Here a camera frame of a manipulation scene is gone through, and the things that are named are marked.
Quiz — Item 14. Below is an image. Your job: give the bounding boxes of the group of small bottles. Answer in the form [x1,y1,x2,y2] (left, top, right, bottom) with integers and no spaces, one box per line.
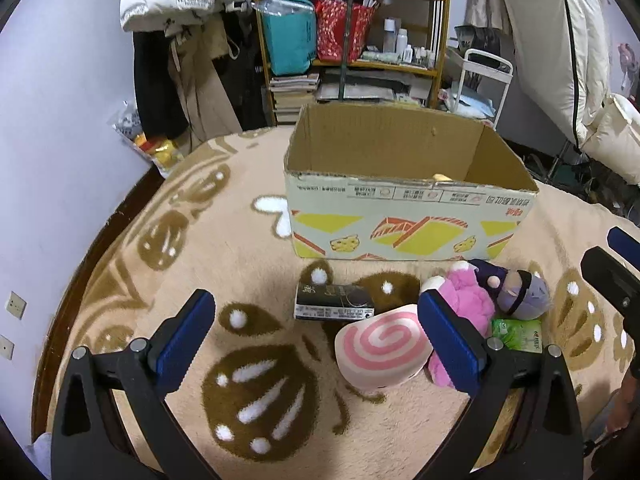
[402,44,437,69]

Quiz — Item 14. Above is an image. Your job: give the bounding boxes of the plastic bag of snacks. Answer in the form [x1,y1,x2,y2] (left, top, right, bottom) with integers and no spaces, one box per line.
[110,101,194,179]

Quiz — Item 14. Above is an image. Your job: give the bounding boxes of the clear plastic bag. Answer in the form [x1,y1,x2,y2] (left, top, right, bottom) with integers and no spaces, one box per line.
[252,0,317,25]

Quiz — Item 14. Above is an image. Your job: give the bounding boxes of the teal bag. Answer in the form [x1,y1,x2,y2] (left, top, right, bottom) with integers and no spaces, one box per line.
[260,0,319,76]

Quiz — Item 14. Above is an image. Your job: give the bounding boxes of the dark hanging clothes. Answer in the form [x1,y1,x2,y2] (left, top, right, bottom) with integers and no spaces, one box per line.
[222,7,269,132]

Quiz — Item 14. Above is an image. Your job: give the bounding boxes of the stack of papers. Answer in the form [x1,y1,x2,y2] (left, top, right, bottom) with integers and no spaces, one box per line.
[315,69,432,107]

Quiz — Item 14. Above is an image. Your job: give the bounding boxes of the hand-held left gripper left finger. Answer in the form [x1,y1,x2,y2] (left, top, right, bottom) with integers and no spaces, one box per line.
[50,289,221,480]

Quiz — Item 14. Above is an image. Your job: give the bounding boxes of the pink wall sticker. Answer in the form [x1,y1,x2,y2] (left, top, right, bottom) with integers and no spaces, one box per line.
[617,42,639,97]

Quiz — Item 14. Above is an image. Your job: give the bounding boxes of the small black packet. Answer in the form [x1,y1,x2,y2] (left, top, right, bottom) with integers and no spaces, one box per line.
[294,282,376,322]

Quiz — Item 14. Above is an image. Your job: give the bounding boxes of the purple plush doll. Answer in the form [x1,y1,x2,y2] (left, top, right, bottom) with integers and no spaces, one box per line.
[469,258,551,321]

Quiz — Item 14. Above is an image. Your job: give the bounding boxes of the black bag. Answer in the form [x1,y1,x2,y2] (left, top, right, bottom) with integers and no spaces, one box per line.
[455,25,502,57]

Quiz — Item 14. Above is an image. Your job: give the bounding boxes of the folded light blue cloth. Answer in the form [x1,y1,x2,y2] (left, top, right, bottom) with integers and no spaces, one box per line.
[451,94,497,119]

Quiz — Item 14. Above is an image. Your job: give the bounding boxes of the white metal cart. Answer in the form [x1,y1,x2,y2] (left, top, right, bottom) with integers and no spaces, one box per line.
[446,48,514,129]

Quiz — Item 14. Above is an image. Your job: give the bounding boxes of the printed cardboard box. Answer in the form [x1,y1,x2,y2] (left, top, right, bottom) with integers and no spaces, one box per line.
[283,102,541,262]

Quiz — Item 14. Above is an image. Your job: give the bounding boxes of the wooden shelf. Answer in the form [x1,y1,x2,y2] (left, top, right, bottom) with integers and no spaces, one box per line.
[249,0,452,127]

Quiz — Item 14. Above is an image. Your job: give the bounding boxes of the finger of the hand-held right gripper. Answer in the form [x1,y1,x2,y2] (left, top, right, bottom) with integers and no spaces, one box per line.
[580,246,640,378]
[607,226,640,264]

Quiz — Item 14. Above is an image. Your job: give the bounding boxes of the cream mattress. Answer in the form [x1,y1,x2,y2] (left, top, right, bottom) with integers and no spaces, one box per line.
[492,0,640,187]

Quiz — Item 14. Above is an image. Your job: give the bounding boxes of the red patterned gift bag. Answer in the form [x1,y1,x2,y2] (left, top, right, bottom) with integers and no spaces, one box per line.
[314,0,377,64]

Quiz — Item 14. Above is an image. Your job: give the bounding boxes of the black coat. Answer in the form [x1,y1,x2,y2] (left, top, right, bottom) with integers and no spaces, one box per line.
[132,30,190,142]

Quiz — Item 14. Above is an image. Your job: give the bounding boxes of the stack of books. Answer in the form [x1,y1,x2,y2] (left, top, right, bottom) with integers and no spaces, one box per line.
[270,73,321,125]

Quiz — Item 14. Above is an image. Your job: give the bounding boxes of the green snack packet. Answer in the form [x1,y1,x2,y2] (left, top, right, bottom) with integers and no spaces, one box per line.
[490,317,544,354]

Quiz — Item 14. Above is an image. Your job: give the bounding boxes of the pink plush toy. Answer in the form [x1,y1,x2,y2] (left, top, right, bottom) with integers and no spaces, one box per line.
[420,260,497,389]

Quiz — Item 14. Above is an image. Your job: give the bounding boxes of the green pole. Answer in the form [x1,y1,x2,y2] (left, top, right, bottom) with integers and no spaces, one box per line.
[337,0,357,104]

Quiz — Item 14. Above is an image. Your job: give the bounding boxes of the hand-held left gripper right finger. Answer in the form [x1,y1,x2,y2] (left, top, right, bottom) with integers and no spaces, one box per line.
[415,290,586,480]

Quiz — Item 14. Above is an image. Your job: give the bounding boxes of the beige printed blanket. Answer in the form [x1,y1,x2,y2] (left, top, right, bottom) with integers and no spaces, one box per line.
[30,127,640,480]

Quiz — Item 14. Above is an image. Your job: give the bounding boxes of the pink swirl plush cushion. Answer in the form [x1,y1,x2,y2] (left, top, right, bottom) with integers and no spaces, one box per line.
[334,304,434,393]

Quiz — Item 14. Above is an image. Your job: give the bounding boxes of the beige coat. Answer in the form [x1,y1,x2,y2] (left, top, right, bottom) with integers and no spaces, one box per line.
[167,17,244,155]

